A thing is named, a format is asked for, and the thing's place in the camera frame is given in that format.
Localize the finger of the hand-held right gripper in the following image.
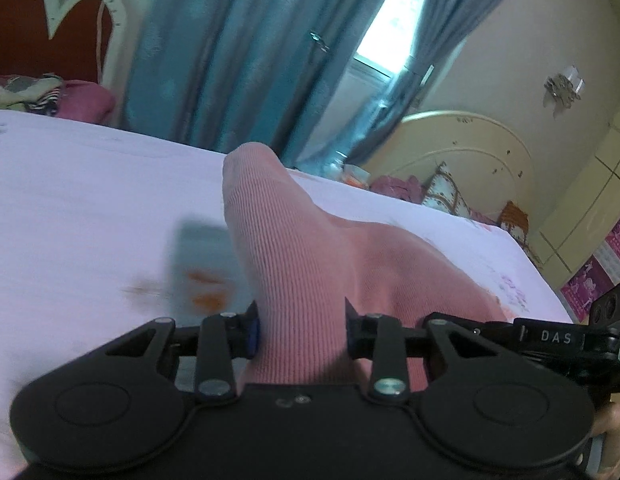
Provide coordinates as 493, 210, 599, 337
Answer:
471, 321, 521, 348

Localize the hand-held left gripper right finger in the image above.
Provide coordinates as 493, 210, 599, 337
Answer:
344, 297, 496, 404

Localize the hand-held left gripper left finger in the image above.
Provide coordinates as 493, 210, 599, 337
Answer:
105, 300, 263, 402

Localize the pink ribbed shirt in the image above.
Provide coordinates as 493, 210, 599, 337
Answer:
222, 142, 522, 397

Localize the person's right hand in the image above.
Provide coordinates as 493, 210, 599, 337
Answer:
594, 401, 620, 480

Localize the orange patterned pillow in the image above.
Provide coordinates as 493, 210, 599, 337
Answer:
497, 200, 533, 248

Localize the cream wardrobe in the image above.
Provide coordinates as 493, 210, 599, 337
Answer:
539, 122, 620, 288

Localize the white patterned pillow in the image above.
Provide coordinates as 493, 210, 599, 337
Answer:
422, 162, 475, 217

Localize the pink crumpled cloth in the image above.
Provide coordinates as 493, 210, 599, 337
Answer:
370, 174, 427, 205

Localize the cream round headboard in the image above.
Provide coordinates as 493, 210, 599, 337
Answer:
362, 110, 537, 243

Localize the lilac floral bedsheet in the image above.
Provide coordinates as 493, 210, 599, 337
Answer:
0, 107, 576, 480

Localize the magenta pillow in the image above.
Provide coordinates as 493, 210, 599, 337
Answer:
56, 80, 117, 122

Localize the blue curtain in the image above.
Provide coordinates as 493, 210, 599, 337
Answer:
290, 0, 537, 173
121, 0, 408, 163

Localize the bright window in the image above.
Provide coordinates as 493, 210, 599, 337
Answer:
351, 0, 437, 92

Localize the red heart-shaped headboard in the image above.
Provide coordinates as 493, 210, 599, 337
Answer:
0, 0, 127, 126

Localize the magenta wall poster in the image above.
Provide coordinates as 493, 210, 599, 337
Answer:
560, 209, 620, 322

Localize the wall lamp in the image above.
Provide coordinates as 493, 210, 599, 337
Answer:
542, 65, 587, 112

